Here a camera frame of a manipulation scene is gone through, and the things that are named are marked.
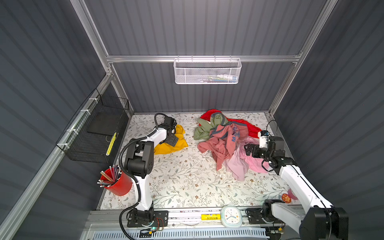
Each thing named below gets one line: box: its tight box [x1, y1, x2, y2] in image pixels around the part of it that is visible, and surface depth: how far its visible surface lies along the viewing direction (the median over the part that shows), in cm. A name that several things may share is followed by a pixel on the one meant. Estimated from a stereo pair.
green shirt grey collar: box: [193, 112, 229, 140], surface depth 104 cm
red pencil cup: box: [96, 165, 133, 196], surface depth 75 cm
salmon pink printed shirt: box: [197, 122, 249, 171], surface depth 93 cm
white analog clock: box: [220, 205, 243, 228], surface depth 74 cm
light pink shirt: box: [223, 136, 270, 182], surface depth 88 cm
